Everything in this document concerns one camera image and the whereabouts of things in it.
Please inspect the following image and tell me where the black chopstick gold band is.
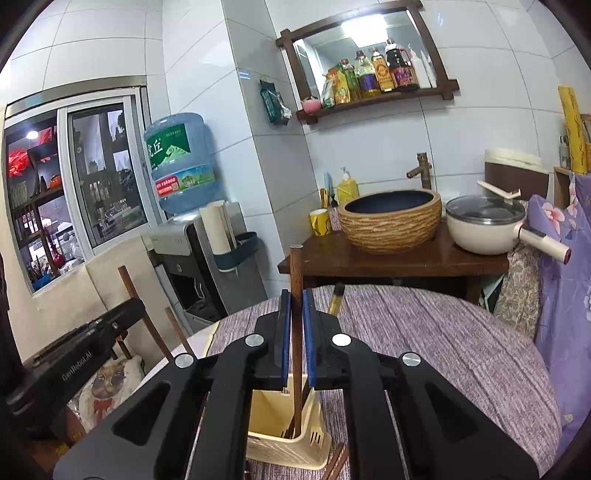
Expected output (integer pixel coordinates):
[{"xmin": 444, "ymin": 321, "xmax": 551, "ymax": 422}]
[{"xmin": 328, "ymin": 283, "xmax": 345, "ymax": 317}]

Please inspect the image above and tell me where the brown wooden chopstick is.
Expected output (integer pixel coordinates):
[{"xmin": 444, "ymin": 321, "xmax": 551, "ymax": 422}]
[
  {"xmin": 117, "ymin": 265, "xmax": 173, "ymax": 362},
  {"xmin": 322, "ymin": 443, "xmax": 349, "ymax": 480},
  {"xmin": 165, "ymin": 307, "xmax": 194, "ymax": 355},
  {"xmin": 290, "ymin": 244, "xmax": 304, "ymax": 438}
]

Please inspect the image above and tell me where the wooden chair cat cushion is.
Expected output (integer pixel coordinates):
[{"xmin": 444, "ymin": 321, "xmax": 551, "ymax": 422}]
[{"xmin": 67, "ymin": 352, "xmax": 144, "ymax": 441}]

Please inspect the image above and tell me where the dark wooden counter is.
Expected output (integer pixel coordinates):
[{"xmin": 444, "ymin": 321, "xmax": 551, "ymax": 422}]
[{"xmin": 303, "ymin": 224, "xmax": 509, "ymax": 304}]

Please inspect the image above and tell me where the cream plastic utensil holder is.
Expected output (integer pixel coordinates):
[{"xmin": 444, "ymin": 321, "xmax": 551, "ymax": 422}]
[{"xmin": 246, "ymin": 374, "xmax": 332, "ymax": 470}]

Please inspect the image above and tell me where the water dispenser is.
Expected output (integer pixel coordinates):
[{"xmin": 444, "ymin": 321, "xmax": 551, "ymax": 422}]
[{"xmin": 145, "ymin": 212, "xmax": 267, "ymax": 334}]

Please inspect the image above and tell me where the yellow mug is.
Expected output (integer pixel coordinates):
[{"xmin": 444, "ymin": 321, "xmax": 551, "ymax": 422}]
[{"xmin": 308, "ymin": 208, "xmax": 332, "ymax": 237}]

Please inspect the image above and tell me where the woven basin sink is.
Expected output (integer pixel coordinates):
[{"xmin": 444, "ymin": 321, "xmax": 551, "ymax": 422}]
[{"xmin": 338, "ymin": 189, "xmax": 442, "ymax": 254}]

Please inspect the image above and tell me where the yellow soap dispenser bottle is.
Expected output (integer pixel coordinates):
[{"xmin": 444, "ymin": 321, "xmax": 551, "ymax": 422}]
[{"xmin": 337, "ymin": 167, "xmax": 360, "ymax": 205}]

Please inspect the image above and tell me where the purple striped tablecloth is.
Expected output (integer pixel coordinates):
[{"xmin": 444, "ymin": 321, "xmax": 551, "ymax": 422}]
[{"xmin": 188, "ymin": 285, "xmax": 562, "ymax": 476}]

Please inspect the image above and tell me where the sliding window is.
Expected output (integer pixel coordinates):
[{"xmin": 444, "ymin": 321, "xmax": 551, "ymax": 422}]
[{"xmin": 1, "ymin": 87, "xmax": 163, "ymax": 293}]

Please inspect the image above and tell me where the blue water jug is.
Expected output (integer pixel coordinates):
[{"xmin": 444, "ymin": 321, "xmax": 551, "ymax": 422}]
[{"xmin": 143, "ymin": 113, "xmax": 219, "ymax": 216}]

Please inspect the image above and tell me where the brass faucet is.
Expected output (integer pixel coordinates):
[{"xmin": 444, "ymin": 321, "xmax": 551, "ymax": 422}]
[{"xmin": 406, "ymin": 152, "xmax": 433, "ymax": 190}]

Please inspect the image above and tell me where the pink bowl on shelf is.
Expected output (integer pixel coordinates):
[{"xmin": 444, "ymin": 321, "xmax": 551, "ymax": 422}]
[{"xmin": 301, "ymin": 97, "xmax": 322, "ymax": 115}]

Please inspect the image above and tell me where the purple label bottle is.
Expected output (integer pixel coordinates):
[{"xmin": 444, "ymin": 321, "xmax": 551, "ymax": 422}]
[{"xmin": 355, "ymin": 50, "xmax": 381, "ymax": 97}]

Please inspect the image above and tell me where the purple floral cloth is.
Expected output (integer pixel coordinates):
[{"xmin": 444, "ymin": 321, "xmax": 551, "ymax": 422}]
[{"xmin": 528, "ymin": 175, "xmax": 591, "ymax": 455}]

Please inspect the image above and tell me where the rice cooker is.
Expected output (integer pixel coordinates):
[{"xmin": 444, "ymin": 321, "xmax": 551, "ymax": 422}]
[{"xmin": 484, "ymin": 148, "xmax": 550, "ymax": 201}]

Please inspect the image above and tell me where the amber sauce bottle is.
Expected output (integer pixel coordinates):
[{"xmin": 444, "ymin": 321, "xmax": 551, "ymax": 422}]
[{"xmin": 370, "ymin": 47, "xmax": 397, "ymax": 93}]

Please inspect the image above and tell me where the dark soy sauce bottle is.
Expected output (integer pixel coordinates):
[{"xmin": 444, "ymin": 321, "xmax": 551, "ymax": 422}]
[{"xmin": 385, "ymin": 38, "xmax": 420, "ymax": 91}]

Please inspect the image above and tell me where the cream pot with handle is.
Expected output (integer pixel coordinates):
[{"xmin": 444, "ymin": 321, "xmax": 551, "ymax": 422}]
[{"xmin": 446, "ymin": 195, "xmax": 572, "ymax": 264}]

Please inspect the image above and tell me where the green packet on wall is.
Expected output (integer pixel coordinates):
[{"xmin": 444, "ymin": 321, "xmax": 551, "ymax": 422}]
[{"xmin": 259, "ymin": 79, "xmax": 293, "ymax": 126}]

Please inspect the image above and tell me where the wooden wall shelf frame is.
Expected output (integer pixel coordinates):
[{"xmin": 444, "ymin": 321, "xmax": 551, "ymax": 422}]
[{"xmin": 276, "ymin": 1, "xmax": 460, "ymax": 125}]

